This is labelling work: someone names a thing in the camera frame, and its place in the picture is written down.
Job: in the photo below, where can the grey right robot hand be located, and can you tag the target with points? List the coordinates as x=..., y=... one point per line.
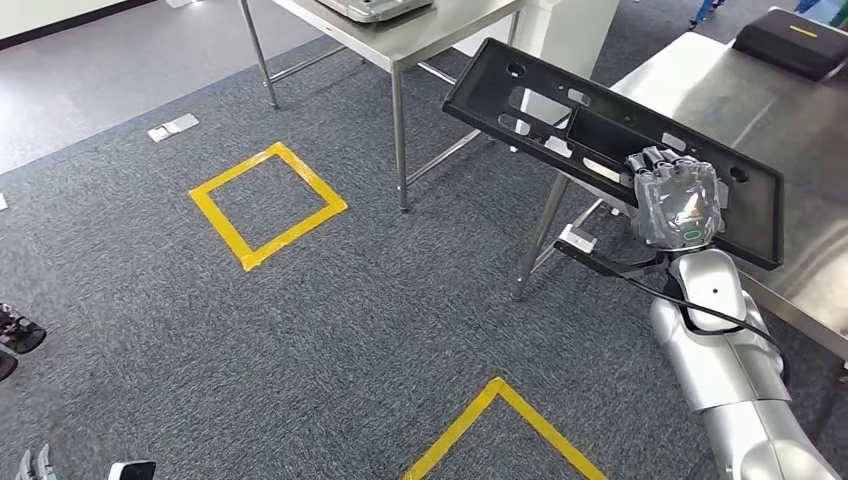
x=676, y=199

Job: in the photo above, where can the black case with yellow label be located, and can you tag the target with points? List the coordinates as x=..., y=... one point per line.
x=788, y=43

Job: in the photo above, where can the white cabinet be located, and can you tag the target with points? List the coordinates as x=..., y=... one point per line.
x=570, y=33

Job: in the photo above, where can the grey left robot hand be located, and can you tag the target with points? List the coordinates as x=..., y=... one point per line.
x=36, y=467

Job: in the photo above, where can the stainless steel table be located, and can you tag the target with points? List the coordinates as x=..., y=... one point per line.
x=715, y=86
x=424, y=33

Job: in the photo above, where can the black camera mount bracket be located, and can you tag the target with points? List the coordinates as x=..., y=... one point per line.
x=609, y=265

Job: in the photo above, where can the yellow floor tape square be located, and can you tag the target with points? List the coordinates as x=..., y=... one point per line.
x=456, y=430
x=222, y=228

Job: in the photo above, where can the grey sheet metal part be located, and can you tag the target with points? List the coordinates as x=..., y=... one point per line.
x=371, y=10

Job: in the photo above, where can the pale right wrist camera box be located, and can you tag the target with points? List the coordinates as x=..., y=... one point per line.
x=578, y=238

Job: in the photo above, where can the black plastic plate bracket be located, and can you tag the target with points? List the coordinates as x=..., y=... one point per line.
x=477, y=86

